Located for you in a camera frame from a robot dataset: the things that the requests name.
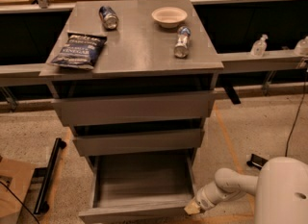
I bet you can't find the grey bottom drawer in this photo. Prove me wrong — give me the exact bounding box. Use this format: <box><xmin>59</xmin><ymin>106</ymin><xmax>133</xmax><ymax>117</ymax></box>
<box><xmin>79</xmin><ymin>150</ymin><xmax>196</xmax><ymax>224</ymax></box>

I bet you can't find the grey drawer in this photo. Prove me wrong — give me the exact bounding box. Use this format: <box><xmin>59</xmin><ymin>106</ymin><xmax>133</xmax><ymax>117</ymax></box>
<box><xmin>79</xmin><ymin>150</ymin><xmax>196</xmax><ymax>224</ymax></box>
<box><xmin>73</xmin><ymin>129</ymin><xmax>204</xmax><ymax>156</ymax></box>
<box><xmin>52</xmin><ymin>91</ymin><xmax>214</xmax><ymax>126</ymax></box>

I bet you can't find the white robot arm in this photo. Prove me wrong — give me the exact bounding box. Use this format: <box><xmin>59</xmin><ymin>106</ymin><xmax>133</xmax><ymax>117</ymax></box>
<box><xmin>184</xmin><ymin>157</ymin><xmax>308</xmax><ymax>224</ymax></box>

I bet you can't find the grey middle drawer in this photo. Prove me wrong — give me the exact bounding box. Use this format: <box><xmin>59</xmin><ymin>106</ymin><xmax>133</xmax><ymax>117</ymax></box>
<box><xmin>73</xmin><ymin>129</ymin><xmax>204</xmax><ymax>156</ymax></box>

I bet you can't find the grey top drawer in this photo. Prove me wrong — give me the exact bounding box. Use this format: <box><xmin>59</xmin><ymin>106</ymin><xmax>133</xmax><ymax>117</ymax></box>
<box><xmin>52</xmin><ymin>91</ymin><xmax>214</xmax><ymax>126</ymax></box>

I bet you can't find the grey drawer cabinet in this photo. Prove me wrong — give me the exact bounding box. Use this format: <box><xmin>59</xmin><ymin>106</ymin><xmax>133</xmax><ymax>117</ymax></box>
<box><xmin>38</xmin><ymin>0</ymin><xmax>225</xmax><ymax>171</ymax></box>

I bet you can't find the black device on floor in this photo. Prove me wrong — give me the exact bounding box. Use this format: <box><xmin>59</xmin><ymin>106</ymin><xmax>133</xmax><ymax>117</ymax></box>
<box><xmin>246</xmin><ymin>154</ymin><xmax>267</xmax><ymax>170</ymax></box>

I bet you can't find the black bar left floor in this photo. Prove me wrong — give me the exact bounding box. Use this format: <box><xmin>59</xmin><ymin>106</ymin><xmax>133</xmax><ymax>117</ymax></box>
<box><xmin>34</xmin><ymin>137</ymin><xmax>66</xmax><ymax>214</ymax></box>

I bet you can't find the clear plastic water bottle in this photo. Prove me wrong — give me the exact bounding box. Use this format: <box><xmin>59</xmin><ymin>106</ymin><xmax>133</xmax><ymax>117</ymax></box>
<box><xmin>174</xmin><ymin>26</ymin><xmax>191</xmax><ymax>59</ymax></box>

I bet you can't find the cardboard box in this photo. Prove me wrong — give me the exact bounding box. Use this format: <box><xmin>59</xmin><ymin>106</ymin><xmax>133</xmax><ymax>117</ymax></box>
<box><xmin>0</xmin><ymin>158</ymin><xmax>35</xmax><ymax>224</ymax></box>

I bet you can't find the white paper bowl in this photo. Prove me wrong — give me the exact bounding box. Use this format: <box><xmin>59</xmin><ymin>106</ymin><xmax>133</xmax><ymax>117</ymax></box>
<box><xmin>152</xmin><ymin>7</ymin><xmax>188</xmax><ymax>29</ymax></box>

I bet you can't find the blue chip bag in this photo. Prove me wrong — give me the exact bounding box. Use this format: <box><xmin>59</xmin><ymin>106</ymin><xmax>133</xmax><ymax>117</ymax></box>
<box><xmin>50</xmin><ymin>32</ymin><xmax>107</xmax><ymax>70</ymax></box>

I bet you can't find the blue soda can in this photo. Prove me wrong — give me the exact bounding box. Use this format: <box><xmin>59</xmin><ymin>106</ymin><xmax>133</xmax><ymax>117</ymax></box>
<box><xmin>99</xmin><ymin>6</ymin><xmax>118</xmax><ymax>30</ymax></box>

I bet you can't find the black floor cable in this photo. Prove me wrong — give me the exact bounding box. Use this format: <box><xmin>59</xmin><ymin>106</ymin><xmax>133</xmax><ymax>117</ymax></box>
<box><xmin>284</xmin><ymin>70</ymin><xmax>308</xmax><ymax>158</ymax></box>

